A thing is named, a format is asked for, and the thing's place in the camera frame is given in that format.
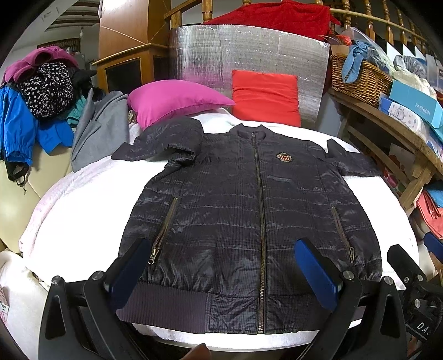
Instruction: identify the red blanket on railing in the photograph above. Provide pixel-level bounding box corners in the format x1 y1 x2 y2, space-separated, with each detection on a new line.
204 1 340 40

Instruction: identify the silver foil insulation panel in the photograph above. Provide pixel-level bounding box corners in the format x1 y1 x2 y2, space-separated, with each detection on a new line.
170 25 330 129

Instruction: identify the magenta pillow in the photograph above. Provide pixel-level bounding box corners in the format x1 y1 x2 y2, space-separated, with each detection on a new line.
128 79 235 129

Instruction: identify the wicker basket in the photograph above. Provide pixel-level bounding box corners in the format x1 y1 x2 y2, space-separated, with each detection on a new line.
330 54 393 107

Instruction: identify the black quilted zip jacket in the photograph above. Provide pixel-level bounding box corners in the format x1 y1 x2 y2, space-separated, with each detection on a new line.
113 118 382 335

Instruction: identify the cream sofa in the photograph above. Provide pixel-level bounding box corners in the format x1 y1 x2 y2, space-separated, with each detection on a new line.
0 145 71 253

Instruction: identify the grey coat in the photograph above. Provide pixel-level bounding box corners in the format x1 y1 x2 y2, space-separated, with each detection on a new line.
71 90 129 172

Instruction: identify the wooden stair railing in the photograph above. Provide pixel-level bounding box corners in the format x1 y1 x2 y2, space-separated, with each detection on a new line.
164 1 430 53

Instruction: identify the red pillow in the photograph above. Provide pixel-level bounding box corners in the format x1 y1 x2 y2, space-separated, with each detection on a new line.
231 70 301 127

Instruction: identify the wooden side table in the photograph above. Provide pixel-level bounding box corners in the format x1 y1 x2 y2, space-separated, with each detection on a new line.
328 89 442 214

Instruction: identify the pink red folded cloth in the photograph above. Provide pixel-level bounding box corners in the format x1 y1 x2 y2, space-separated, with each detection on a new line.
417 190 442 240

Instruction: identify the teal garment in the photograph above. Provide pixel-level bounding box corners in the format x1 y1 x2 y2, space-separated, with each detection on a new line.
65 95 86 127

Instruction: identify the light blue cloth in basket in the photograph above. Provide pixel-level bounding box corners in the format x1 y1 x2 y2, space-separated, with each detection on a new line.
342 40 374 83

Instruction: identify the white patterned box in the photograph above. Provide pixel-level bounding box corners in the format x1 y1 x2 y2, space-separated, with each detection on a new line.
378 94 430 143

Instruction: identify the teal fashion box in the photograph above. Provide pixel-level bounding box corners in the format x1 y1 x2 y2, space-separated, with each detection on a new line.
389 80 442 129

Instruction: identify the blue jacket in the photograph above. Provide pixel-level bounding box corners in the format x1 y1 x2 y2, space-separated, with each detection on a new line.
1 86 74 166

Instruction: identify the black white speckled garment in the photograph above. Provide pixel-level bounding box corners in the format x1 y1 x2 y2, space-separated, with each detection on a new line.
17 61 74 122

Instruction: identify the wooden cabinet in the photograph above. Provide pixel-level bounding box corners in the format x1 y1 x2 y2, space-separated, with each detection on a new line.
93 0 171 94

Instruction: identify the maroon garment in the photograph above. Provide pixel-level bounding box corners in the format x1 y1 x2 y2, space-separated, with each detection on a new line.
2 46 78 83

